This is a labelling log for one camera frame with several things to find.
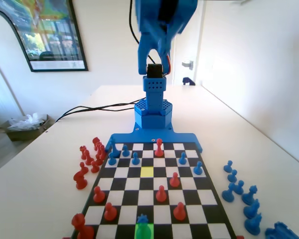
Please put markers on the blue chess queen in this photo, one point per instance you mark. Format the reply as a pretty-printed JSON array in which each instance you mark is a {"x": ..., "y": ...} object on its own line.
[
  {"x": 142, "y": 219},
  {"x": 250, "y": 196}
]

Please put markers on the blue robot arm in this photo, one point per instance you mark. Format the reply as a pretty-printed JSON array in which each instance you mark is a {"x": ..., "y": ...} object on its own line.
[{"x": 153, "y": 117}]

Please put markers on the small red object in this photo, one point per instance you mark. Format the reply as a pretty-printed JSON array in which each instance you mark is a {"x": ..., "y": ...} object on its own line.
[{"x": 159, "y": 149}]

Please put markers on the tall blue chess king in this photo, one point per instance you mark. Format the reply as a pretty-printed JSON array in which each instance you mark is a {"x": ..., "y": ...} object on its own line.
[{"x": 113, "y": 148}]

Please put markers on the red chess piece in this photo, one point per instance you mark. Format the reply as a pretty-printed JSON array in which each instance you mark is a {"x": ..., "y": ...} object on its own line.
[
  {"x": 99, "y": 161},
  {"x": 83, "y": 149},
  {"x": 88, "y": 160},
  {"x": 102, "y": 150}
]

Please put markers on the red chess rook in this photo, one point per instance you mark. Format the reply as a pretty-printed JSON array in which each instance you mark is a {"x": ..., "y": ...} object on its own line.
[{"x": 96, "y": 140}]

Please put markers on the red chess pawn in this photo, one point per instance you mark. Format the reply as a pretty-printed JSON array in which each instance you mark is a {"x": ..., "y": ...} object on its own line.
[
  {"x": 94, "y": 168},
  {"x": 174, "y": 180},
  {"x": 82, "y": 166},
  {"x": 99, "y": 196},
  {"x": 110, "y": 212},
  {"x": 179, "y": 212},
  {"x": 161, "y": 195}
]

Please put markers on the red chess knight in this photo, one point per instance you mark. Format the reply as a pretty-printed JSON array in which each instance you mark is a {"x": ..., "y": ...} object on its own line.
[{"x": 79, "y": 181}]

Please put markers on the blue chess knight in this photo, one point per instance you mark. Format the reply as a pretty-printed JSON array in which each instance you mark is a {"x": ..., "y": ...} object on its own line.
[
  {"x": 251, "y": 210},
  {"x": 254, "y": 225}
]

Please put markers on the blue chess rook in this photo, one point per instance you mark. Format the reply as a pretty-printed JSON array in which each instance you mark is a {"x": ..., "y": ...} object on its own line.
[{"x": 281, "y": 232}]

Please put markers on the blue table clamp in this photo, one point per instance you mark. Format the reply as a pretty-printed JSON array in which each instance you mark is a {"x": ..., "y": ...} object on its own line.
[{"x": 188, "y": 81}]

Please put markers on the black and white chessboard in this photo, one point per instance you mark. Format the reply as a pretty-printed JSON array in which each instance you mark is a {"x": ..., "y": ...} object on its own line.
[{"x": 149, "y": 196}]

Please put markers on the white door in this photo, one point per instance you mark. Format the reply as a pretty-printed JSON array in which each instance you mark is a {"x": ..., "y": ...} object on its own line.
[{"x": 188, "y": 49}]

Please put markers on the clear plastic bag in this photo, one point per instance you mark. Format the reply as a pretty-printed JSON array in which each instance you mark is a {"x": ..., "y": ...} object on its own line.
[{"x": 27, "y": 122}]

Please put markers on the framed poster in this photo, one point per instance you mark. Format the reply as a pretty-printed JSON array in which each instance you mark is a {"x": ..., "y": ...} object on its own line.
[{"x": 52, "y": 37}]

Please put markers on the cardboard box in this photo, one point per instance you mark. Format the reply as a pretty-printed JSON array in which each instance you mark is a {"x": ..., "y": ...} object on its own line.
[{"x": 22, "y": 135}]

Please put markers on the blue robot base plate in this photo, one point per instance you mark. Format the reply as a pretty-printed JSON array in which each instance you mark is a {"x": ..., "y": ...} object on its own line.
[{"x": 179, "y": 137}]

